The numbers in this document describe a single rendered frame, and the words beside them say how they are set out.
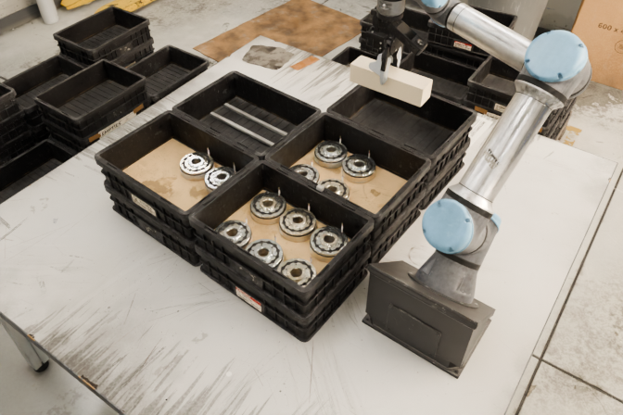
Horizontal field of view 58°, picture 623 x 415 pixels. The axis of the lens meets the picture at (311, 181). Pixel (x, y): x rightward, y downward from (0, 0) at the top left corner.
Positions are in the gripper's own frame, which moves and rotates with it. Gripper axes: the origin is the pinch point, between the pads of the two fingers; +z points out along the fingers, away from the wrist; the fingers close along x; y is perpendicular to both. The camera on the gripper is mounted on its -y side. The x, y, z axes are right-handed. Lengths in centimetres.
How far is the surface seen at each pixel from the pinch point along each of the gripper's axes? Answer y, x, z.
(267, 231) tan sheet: 8, 51, 26
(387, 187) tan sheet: -10.8, 16.3, 26.5
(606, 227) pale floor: -73, -100, 110
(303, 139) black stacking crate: 18.5, 18.5, 19.8
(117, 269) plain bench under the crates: 43, 78, 39
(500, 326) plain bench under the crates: -56, 34, 40
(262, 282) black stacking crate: -3, 67, 24
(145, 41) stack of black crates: 166, -42, 60
